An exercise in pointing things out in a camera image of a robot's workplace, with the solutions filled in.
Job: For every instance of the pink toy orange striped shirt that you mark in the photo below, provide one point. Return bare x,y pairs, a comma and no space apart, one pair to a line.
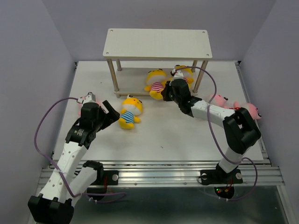
220,101

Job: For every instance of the pink toy red polka-dot shirt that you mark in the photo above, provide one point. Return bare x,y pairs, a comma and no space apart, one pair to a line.
251,109

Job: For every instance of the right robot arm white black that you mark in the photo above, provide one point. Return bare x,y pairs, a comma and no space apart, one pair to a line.
240,129

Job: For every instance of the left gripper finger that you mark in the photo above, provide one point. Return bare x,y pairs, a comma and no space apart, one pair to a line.
109,108
110,118

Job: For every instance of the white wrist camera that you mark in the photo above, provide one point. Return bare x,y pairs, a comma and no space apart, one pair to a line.
176,75
89,98

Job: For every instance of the yellow toy blue striped shirt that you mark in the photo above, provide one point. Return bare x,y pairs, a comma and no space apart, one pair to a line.
132,108

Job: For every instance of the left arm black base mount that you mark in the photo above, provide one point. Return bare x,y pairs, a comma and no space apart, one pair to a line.
100,186

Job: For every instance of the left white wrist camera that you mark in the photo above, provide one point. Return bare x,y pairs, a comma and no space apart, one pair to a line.
89,98

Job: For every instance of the yellow toy red stripes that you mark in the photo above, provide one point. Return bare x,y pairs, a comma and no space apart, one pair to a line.
155,83
186,73

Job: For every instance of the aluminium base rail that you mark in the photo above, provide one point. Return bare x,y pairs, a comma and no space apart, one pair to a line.
137,174

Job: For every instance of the white two-tier wooden shelf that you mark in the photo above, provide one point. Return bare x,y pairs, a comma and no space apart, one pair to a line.
154,44

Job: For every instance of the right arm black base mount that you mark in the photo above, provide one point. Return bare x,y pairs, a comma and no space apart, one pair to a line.
223,182

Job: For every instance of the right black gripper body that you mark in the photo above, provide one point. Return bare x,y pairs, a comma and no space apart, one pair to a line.
175,98

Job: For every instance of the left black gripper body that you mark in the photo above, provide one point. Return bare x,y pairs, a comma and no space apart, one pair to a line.
98,123

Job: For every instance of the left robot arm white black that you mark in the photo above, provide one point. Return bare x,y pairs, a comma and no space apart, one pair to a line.
56,201

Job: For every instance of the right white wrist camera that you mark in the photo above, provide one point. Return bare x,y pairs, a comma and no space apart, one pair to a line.
176,75

